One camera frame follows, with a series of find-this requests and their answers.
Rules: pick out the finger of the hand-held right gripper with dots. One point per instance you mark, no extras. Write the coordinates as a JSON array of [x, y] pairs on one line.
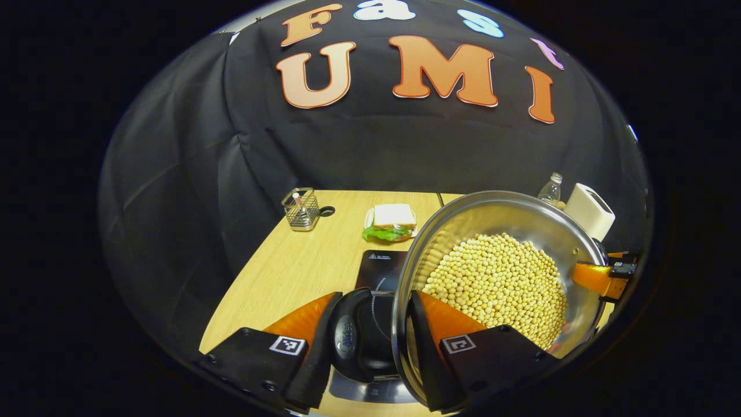
[[619, 255], [593, 278]]

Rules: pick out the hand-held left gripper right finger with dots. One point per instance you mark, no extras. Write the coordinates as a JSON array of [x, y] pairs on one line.
[[425, 353]]

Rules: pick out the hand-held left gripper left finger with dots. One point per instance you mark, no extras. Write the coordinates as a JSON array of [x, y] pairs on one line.
[[321, 353]]

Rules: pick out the black induction cooktop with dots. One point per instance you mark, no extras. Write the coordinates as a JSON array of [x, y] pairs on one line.
[[382, 269]]

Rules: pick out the pile of soybeans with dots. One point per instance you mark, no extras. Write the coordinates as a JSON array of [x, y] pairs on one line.
[[498, 289]]

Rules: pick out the white toaster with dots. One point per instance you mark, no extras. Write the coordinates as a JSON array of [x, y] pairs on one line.
[[590, 211]]

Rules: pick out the clear plastic water bottle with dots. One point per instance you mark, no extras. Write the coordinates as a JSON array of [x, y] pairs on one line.
[[551, 191]]

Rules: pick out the sandwich with lettuce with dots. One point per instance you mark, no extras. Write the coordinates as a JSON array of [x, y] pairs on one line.
[[393, 217]]

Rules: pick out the small black object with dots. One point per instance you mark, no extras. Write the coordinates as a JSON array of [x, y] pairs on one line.
[[327, 211]]

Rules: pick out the black backdrop cloth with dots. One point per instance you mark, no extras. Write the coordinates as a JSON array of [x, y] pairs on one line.
[[231, 150]]

